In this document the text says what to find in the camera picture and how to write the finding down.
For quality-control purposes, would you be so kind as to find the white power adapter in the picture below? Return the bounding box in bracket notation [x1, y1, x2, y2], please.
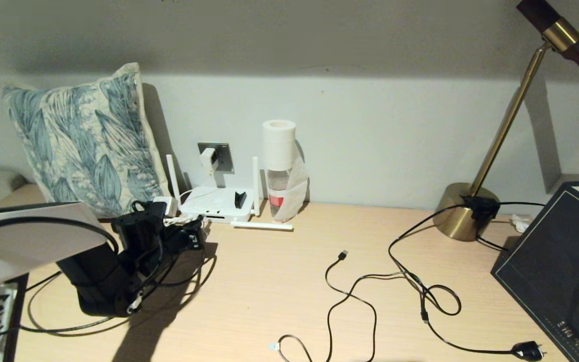
[200, 147, 218, 174]

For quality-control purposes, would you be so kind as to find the black ethernet cable clear plug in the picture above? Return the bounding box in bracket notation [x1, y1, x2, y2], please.
[18, 271, 137, 336]

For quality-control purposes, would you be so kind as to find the white router with antennas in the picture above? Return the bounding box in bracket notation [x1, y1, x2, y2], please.
[166, 154, 294, 231]

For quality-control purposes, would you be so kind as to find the clear bottle red label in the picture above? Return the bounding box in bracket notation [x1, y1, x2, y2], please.
[266, 168, 293, 220]

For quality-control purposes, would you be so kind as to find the white toilet paper roll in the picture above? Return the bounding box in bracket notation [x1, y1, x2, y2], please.
[262, 119, 310, 222]

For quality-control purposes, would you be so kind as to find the blue leaf print pillow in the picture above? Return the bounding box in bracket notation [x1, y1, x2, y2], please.
[2, 63, 172, 218]

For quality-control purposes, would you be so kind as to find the brass desk lamp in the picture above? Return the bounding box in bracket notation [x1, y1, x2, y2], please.
[433, 0, 579, 242]

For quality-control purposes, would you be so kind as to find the black power adapter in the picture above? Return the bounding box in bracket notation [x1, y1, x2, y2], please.
[460, 195, 500, 222]

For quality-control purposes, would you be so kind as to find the black box gold trim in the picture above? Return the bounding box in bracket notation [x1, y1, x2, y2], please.
[491, 173, 579, 362]

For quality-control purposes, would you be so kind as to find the white adapter cable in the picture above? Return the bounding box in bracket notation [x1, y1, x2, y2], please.
[165, 171, 220, 227]

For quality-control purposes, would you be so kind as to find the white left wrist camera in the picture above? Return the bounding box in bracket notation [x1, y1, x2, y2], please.
[154, 196, 178, 218]

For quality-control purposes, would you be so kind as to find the grey metal wall socket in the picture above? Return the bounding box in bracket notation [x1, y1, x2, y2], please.
[198, 142, 234, 174]

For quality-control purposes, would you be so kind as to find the black cable white connector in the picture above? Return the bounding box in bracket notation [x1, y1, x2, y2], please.
[269, 333, 315, 362]

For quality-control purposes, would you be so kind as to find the black robot camera cable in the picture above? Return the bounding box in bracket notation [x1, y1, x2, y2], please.
[0, 200, 205, 302]

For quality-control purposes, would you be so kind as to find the black USB cable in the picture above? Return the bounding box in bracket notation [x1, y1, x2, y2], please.
[325, 250, 421, 362]

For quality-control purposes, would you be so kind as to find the black lamp power cord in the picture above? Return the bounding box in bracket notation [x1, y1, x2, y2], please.
[389, 201, 545, 361]

